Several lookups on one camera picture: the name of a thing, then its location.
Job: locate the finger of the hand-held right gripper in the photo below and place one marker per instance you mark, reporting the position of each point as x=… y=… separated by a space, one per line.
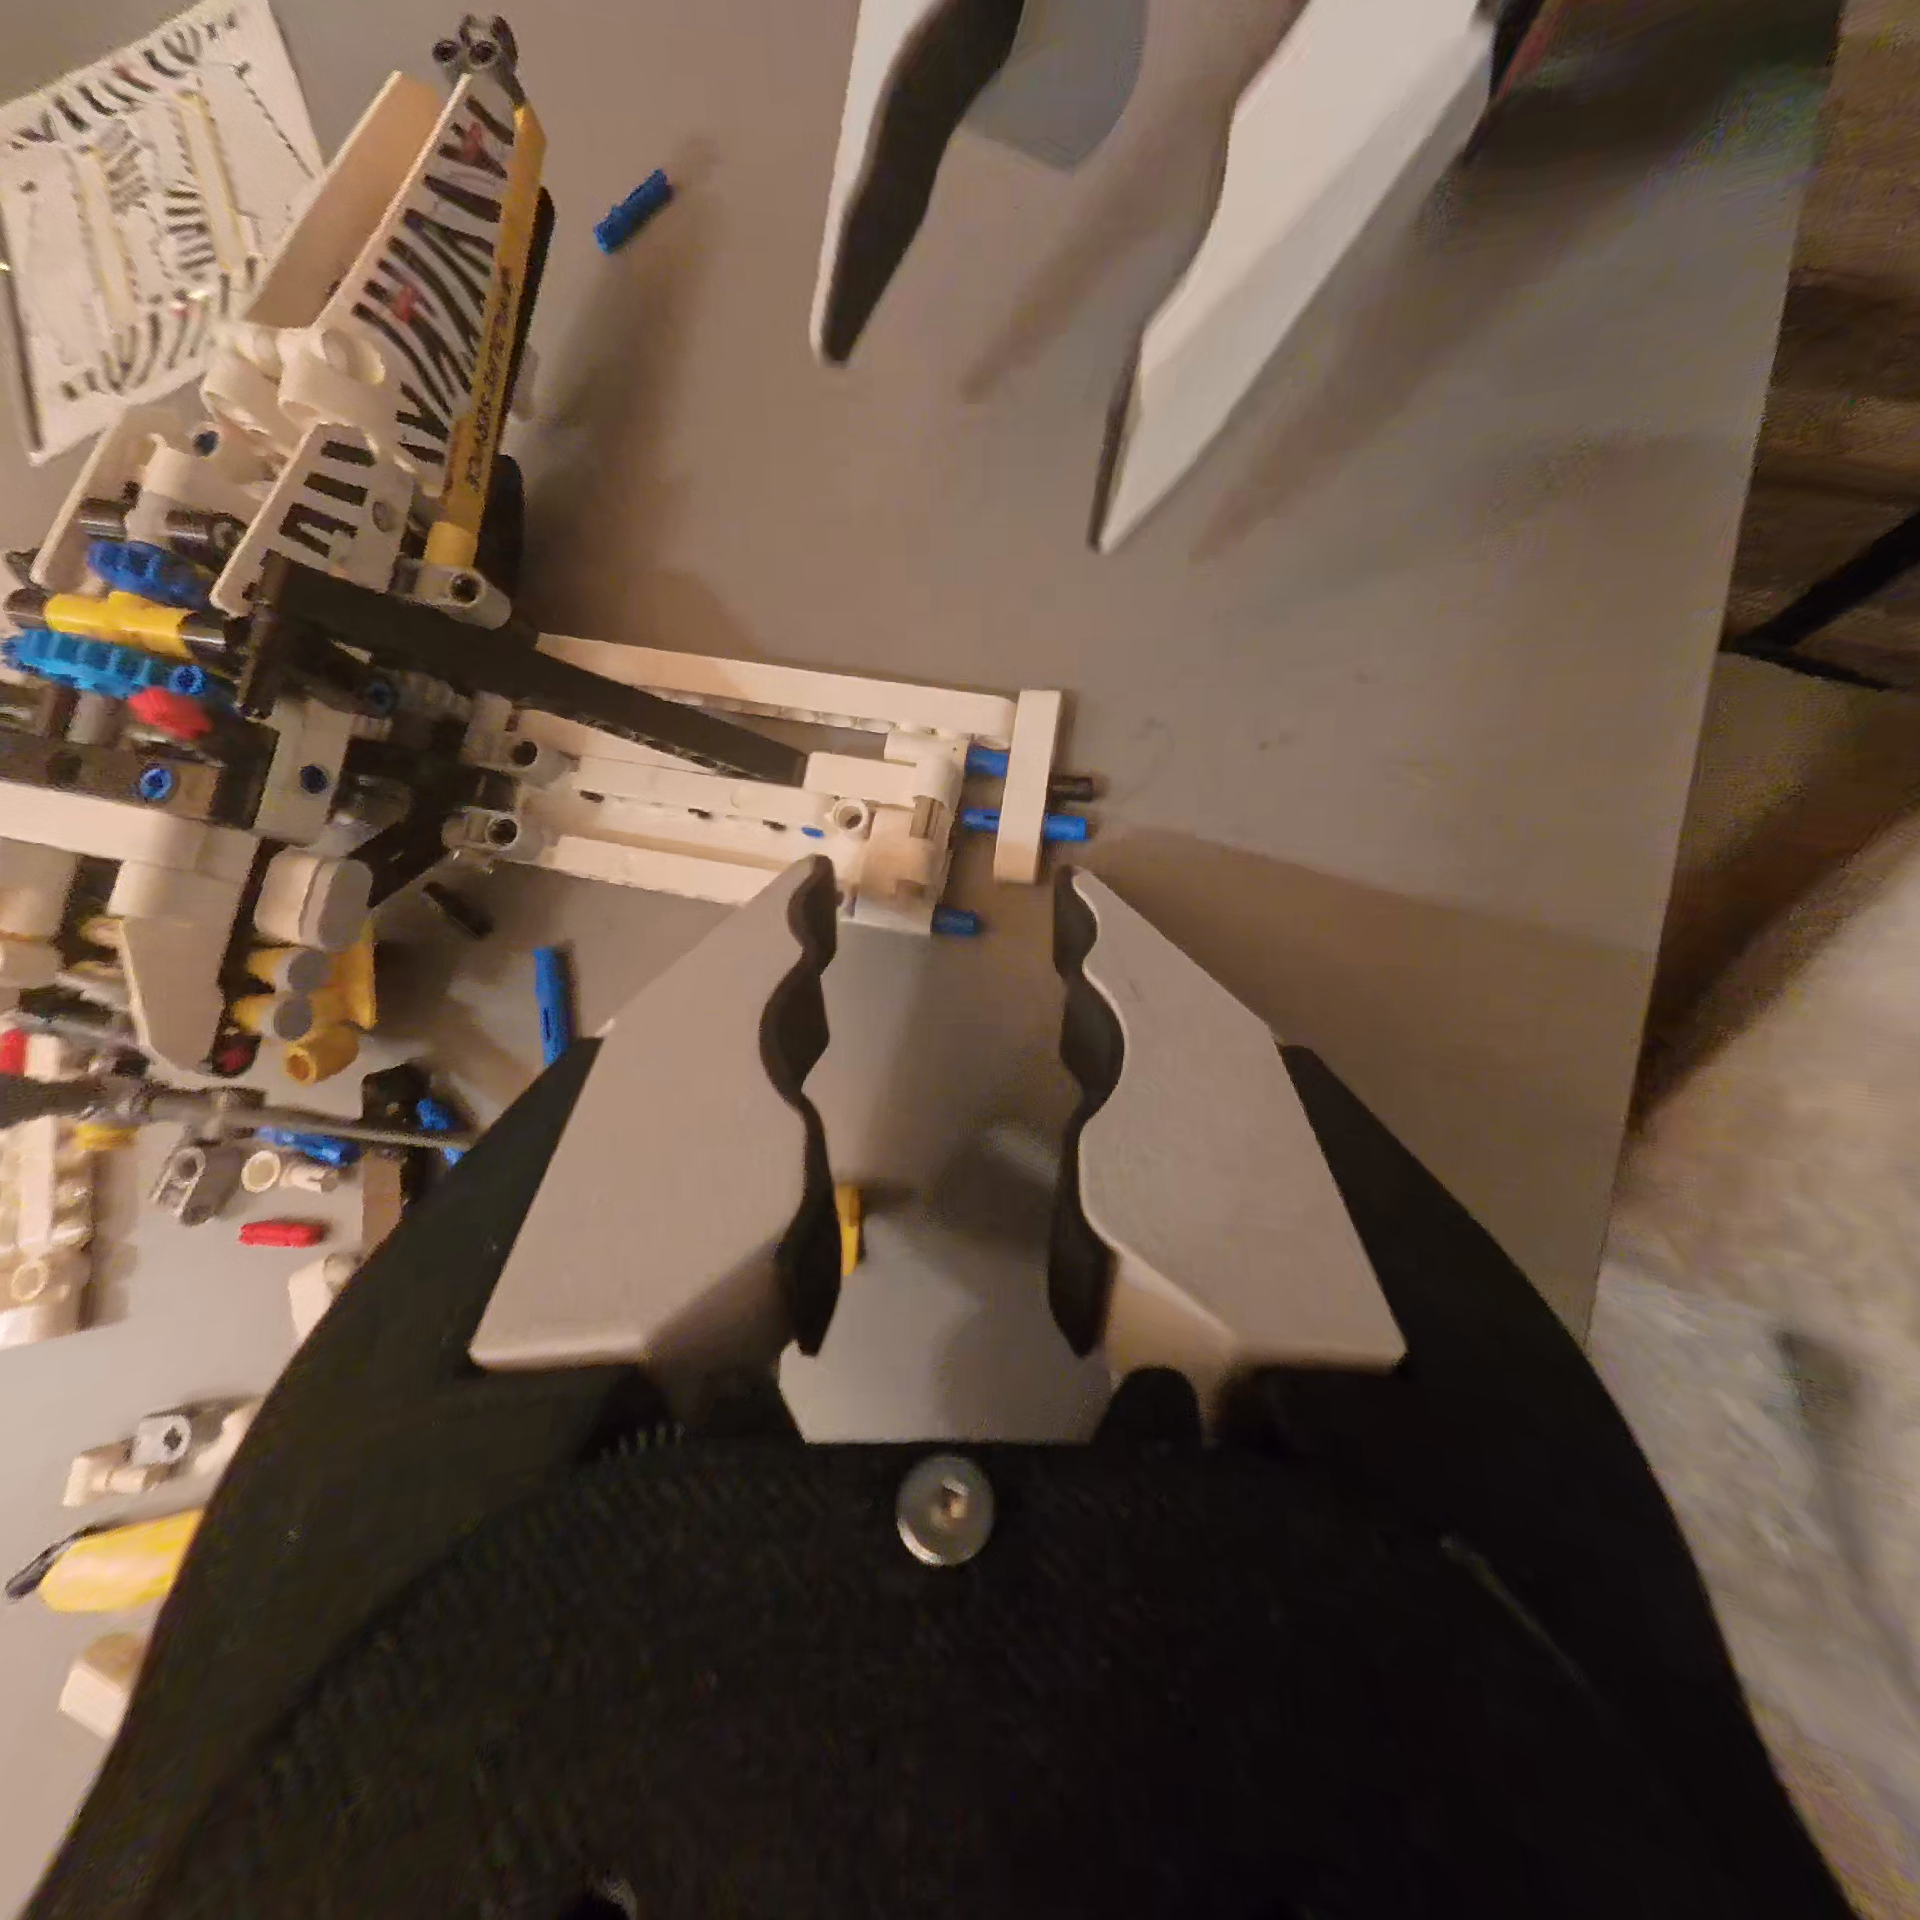
x=884 y=107
x=1319 y=181

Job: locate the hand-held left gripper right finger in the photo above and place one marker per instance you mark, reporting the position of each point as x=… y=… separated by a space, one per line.
x=1230 y=1200

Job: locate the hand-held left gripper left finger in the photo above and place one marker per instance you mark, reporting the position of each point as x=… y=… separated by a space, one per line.
x=644 y=1200

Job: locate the zebra striped lego helicopter model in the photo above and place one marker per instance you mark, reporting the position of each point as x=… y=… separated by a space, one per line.
x=644 y=811

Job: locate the short white lego beam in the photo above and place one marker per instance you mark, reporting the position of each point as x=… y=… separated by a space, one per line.
x=1026 y=796

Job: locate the small yellow lego connector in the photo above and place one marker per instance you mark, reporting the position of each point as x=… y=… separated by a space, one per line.
x=850 y=1224

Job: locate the blue lego pin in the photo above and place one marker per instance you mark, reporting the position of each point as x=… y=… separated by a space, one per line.
x=434 y=1123
x=552 y=1004
x=316 y=1149
x=630 y=212

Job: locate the black white lego piece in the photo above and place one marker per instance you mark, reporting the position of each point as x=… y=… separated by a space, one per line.
x=394 y=1096

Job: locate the white lego pin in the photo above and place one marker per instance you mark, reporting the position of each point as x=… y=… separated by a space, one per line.
x=284 y=1173

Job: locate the red lego pin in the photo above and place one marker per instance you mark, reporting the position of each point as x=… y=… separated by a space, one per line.
x=281 y=1232

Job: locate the white grey lego connector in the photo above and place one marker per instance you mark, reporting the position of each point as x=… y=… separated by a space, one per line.
x=150 y=1448

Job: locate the yellow curved lego panel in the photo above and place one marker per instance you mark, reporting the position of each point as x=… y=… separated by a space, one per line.
x=119 y=1559

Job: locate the tan cushion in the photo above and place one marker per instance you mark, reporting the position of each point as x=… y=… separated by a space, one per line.
x=1756 y=811

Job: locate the black metal bar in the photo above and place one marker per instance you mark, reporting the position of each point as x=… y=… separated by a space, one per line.
x=1839 y=581

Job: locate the zebra print sticker sheet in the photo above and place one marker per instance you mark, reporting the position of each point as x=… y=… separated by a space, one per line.
x=136 y=226

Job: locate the white Lego frame piece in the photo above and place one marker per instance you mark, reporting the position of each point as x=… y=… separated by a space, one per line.
x=36 y=1244

